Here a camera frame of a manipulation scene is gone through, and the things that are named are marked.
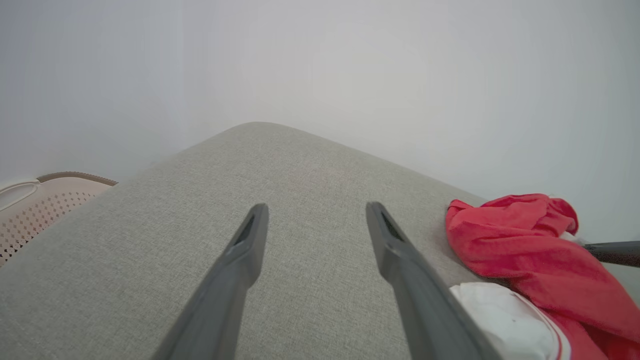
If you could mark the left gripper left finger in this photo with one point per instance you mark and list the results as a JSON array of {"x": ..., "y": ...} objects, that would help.
[{"x": 225, "y": 285}]

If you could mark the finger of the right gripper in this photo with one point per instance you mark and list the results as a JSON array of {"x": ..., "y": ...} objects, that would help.
[{"x": 617, "y": 252}]

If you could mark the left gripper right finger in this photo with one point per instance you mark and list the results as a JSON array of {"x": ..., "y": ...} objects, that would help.
[{"x": 425, "y": 305}]

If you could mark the red and white shirt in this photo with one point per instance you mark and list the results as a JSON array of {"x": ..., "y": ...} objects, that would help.
[{"x": 540, "y": 255}]

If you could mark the beige perforated laundry basket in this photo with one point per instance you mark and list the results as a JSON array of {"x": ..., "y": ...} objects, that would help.
[{"x": 45, "y": 205}]

